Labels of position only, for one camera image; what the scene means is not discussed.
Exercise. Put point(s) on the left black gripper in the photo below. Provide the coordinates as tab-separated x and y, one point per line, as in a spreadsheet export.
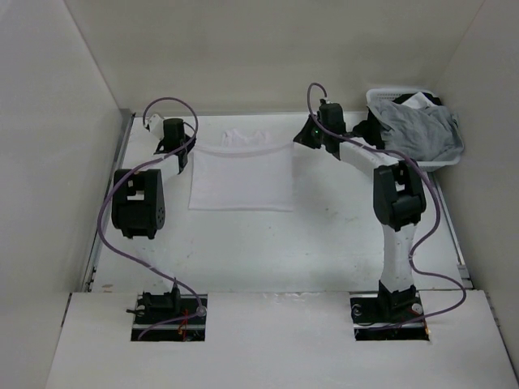
190	147

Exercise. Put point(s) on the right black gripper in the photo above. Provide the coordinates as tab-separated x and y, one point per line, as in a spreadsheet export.
302	137

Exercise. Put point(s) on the white tank top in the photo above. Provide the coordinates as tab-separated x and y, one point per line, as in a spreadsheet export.
243	173

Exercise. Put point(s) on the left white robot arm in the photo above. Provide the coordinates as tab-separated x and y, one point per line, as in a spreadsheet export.
138	207

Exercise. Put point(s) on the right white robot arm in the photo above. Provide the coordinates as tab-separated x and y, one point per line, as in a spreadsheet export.
398	195

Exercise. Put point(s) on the black tank top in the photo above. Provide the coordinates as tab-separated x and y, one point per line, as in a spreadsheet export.
371	129

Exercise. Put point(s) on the grey tank top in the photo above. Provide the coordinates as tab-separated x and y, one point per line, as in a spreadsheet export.
427	134

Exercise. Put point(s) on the white plastic laundry basket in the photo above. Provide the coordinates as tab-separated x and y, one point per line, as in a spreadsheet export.
391	93

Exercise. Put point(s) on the white garment in basket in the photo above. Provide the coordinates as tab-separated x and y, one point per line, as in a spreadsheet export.
418	101

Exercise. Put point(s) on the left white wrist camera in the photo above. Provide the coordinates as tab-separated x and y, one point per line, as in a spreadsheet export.
154	124

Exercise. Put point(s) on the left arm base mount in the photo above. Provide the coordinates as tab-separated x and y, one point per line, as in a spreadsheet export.
167	317

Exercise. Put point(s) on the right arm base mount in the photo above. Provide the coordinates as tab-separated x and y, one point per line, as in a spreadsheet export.
385	316

